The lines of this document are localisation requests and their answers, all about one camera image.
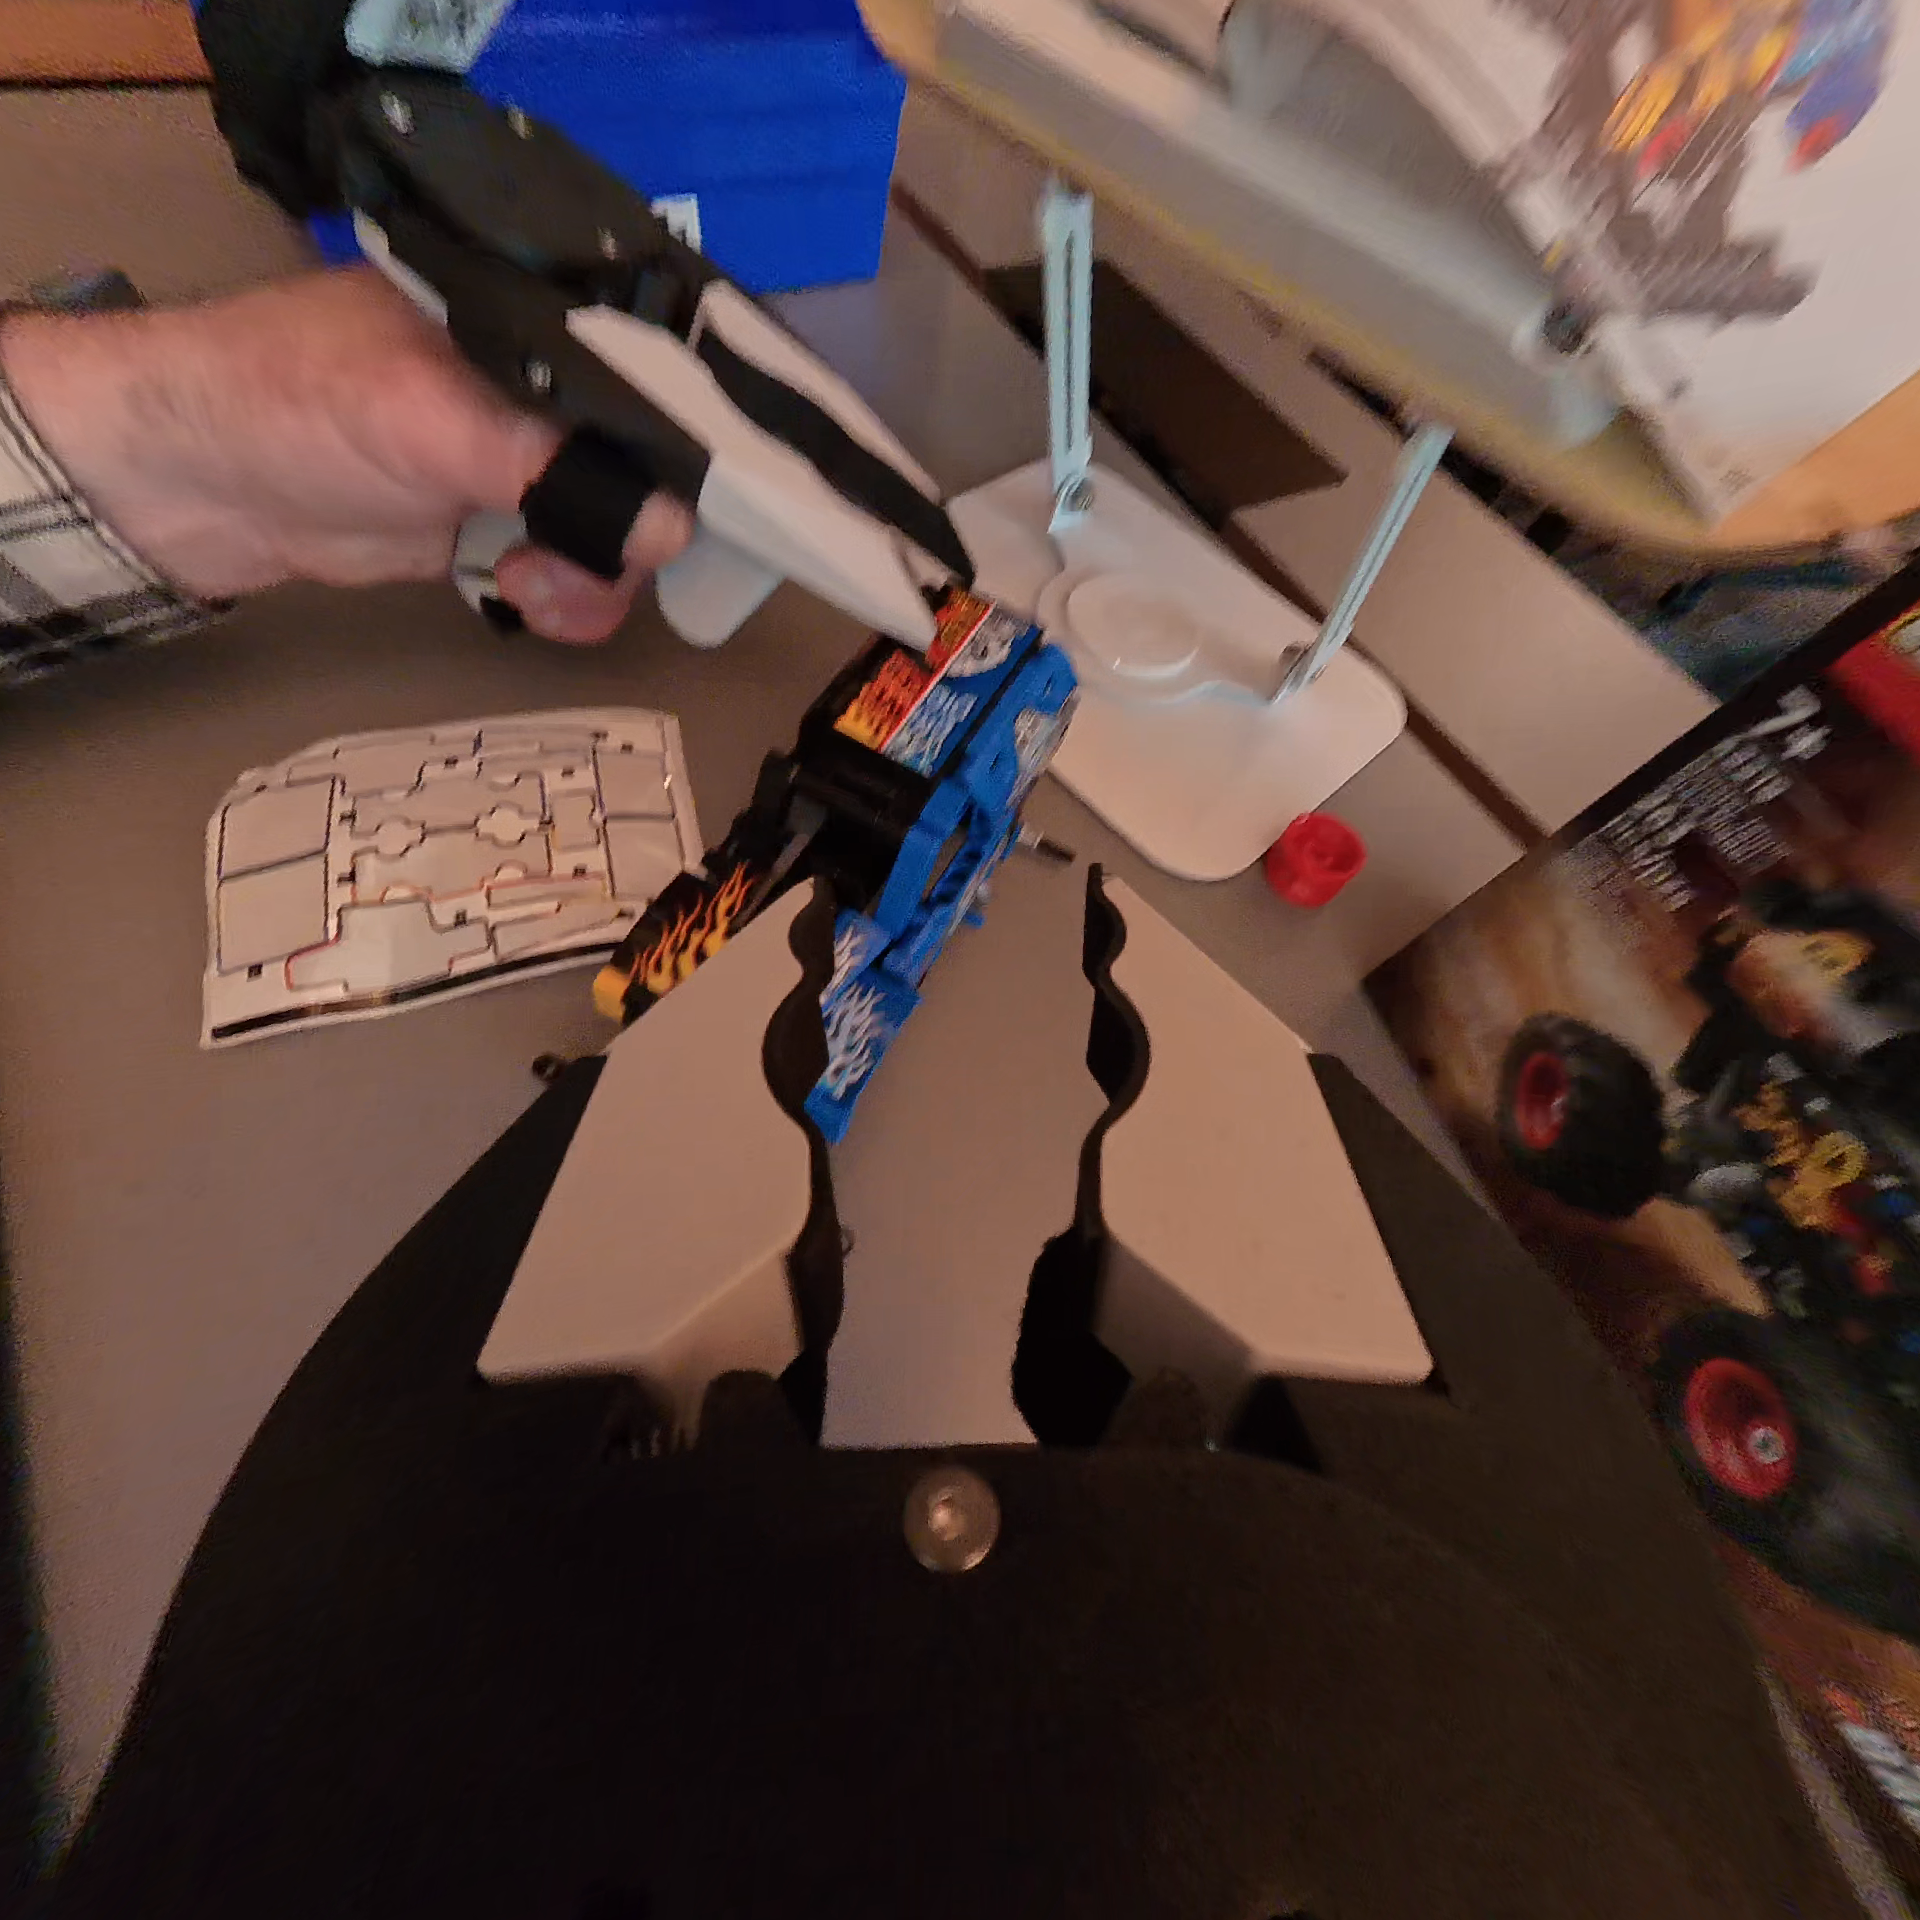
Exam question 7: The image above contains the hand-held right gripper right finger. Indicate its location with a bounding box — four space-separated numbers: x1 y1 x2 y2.
1015 871 1436 1435

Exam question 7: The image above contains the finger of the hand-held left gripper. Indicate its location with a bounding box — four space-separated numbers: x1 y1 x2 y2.
565 303 941 649
685 279 980 593

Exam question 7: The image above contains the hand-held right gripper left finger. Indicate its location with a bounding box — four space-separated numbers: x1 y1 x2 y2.
481 888 847 1435

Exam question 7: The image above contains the blue black brick truck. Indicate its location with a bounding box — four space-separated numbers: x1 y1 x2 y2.
593 586 1082 1152

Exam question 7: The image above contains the white sticker sheet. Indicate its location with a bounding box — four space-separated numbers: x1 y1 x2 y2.
201 708 710 1052

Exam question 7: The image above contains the instruction booklet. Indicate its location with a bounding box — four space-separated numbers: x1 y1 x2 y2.
1215 0 1920 530

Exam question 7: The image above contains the person's left forearm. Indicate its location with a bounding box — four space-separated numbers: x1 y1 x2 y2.
0 285 188 692

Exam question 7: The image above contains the grey desk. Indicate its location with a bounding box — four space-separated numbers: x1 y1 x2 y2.
0 76 1920 1920

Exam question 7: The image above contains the person's left hand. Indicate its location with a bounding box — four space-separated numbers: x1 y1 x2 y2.
0 273 697 649

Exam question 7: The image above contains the blue storage bin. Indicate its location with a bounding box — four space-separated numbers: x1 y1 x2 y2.
301 0 908 298

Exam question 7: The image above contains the large red wheel hub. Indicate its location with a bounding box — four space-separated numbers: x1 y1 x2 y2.
1263 812 1369 913

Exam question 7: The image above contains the monster truck set box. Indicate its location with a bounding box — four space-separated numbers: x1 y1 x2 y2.
1366 571 1920 1863

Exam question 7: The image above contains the white book stand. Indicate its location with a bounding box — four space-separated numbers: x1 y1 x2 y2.
865 0 1920 889

